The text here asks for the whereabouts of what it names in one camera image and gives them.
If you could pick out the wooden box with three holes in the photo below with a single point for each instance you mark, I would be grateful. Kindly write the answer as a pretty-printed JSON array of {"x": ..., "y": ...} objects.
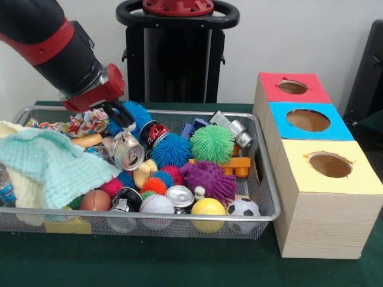
[{"x": 323, "y": 227}]

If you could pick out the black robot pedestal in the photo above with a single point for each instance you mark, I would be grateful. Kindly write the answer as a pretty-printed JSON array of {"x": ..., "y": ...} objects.
[{"x": 179, "y": 59}]

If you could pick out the blue spiky rubber ball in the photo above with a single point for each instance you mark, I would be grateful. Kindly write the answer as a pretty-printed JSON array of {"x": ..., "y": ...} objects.
[{"x": 140, "y": 116}]

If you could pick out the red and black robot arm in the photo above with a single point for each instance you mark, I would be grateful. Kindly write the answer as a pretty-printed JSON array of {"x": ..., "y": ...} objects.
[{"x": 45, "y": 36}]

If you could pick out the silver drink can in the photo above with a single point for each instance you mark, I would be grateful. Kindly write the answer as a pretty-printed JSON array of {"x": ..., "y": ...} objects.
[{"x": 128, "y": 154}]

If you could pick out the black upright panel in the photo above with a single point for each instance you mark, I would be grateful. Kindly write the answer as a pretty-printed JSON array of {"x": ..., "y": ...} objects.
[{"x": 368, "y": 74}]

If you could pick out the small soccer ball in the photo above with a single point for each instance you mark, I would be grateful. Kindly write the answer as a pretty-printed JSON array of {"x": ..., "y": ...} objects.
[{"x": 243, "y": 207}]

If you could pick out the mint green muslin cloth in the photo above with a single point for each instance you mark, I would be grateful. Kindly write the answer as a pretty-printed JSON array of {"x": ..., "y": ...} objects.
[{"x": 60, "y": 167}]

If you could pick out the silver mesh bin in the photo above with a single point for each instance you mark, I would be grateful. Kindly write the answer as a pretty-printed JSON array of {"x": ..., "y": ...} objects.
[{"x": 263, "y": 185}]

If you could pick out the multicoloured printed cloth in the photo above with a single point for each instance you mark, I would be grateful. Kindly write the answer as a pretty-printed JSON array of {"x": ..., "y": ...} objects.
[{"x": 86, "y": 122}]

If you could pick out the purple spiky rubber ball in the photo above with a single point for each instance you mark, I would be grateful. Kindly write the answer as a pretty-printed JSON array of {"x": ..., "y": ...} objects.
[{"x": 206, "y": 179}]

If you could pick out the yellow duck plush toy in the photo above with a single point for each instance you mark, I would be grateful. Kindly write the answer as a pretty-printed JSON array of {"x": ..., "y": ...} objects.
[{"x": 142, "y": 173}]

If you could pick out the dark green table cloth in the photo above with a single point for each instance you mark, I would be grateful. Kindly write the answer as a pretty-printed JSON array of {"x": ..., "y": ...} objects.
[
  {"x": 372, "y": 119},
  {"x": 149, "y": 263}
]

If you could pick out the green spiky rubber ball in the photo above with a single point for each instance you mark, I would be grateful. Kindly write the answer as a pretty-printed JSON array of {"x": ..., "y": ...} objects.
[{"x": 212, "y": 144}]

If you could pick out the yellow tennis ball toy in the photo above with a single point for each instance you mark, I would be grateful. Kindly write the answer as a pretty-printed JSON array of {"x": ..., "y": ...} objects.
[{"x": 208, "y": 207}]

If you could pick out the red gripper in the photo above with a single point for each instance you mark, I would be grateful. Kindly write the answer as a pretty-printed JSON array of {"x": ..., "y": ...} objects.
[{"x": 98, "y": 95}]

